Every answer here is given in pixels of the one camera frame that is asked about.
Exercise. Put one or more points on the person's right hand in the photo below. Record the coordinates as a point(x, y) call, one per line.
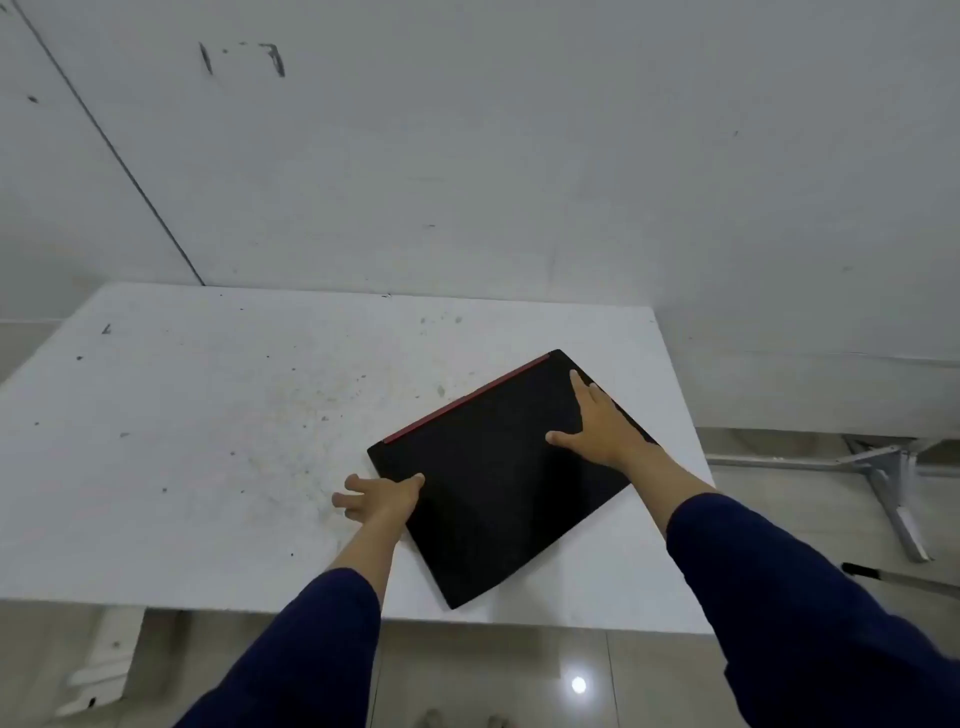
point(604, 435)

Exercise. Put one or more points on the person's left hand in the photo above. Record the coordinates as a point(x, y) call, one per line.
point(386, 499)

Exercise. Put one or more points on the person's right thumb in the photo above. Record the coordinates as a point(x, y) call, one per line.
point(566, 438)

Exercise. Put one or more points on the person's left thumb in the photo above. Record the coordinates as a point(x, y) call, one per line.
point(414, 484)

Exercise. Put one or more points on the person's right middle finger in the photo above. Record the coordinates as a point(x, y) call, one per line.
point(598, 395)

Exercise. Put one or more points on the black laptop with red hinge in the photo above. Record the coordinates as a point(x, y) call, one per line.
point(495, 465)

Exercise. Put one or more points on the person's left forearm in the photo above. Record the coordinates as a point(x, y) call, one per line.
point(315, 645)

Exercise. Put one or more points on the person's right forearm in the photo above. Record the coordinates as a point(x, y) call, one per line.
point(787, 600)

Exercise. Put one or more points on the white rod with black tip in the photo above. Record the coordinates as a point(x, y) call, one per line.
point(900, 579)

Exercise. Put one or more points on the white table leg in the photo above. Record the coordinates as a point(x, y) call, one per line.
point(105, 660)

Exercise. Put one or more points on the white metal stand frame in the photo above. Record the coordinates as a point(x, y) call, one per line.
point(885, 480)

